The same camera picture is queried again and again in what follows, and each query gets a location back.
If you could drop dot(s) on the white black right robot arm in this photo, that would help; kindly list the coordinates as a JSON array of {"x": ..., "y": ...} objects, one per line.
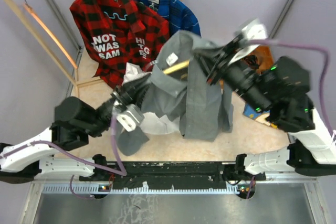
[{"x": 282, "y": 90}]

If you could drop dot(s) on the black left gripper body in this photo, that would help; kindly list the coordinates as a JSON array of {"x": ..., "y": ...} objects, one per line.
[{"x": 122, "y": 97}]

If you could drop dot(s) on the white shirt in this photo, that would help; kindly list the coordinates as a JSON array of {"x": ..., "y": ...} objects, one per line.
[{"x": 151, "y": 124}]

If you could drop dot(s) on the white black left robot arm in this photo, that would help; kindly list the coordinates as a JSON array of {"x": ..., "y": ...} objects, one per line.
[{"x": 75, "y": 121}]

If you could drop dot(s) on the yellow hanger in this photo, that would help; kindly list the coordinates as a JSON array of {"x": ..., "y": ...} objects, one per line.
[{"x": 171, "y": 69}]

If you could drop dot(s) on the light blue pikachu cloth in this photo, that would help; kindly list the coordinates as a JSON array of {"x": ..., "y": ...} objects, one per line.
[{"x": 258, "y": 117}]

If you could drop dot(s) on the rolled black orange tie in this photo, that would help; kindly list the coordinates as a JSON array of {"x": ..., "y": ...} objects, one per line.
[{"x": 252, "y": 61}]

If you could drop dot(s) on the grey button shirt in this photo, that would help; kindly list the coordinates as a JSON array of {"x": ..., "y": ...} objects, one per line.
[{"x": 204, "y": 110}]

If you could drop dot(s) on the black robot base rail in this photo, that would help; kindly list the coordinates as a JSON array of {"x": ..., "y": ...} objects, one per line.
[{"x": 176, "y": 175}]

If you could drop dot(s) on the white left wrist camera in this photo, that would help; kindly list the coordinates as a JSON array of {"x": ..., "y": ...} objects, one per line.
[{"x": 130, "y": 118}]

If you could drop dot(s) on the red black plaid shirt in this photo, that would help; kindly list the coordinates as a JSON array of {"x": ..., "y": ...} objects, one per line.
[{"x": 113, "y": 43}]

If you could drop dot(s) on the blue plaid shirt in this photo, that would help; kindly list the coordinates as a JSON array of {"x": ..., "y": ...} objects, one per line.
[{"x": 179, "y": 16}]

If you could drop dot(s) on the wooden compartment tray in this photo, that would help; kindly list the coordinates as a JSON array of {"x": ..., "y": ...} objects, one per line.
[{"x": 264, "y": 57}]

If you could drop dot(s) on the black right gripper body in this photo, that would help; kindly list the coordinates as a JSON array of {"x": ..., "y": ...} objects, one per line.
[{"x": 220, "y": 62}]

